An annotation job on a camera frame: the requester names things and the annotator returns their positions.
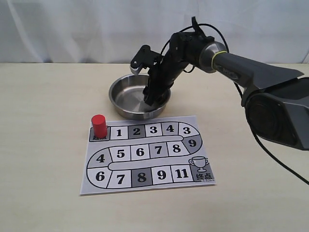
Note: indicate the round stainless steel bowl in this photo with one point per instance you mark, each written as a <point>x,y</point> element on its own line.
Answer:
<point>126,95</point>

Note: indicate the red cylinder game piece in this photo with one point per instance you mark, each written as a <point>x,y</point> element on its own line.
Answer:
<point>99,126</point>

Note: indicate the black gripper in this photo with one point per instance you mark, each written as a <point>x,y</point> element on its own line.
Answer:
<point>184,49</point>

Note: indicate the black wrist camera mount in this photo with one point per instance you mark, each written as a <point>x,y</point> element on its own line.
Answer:
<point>142,59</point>

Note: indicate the printed paper game board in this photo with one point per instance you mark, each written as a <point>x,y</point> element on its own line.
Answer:
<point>162,153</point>

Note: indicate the white backdrop curtain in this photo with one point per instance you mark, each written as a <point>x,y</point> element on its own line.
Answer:
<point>111,31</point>

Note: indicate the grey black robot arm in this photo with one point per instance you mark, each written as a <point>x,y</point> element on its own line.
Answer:
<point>275,99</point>

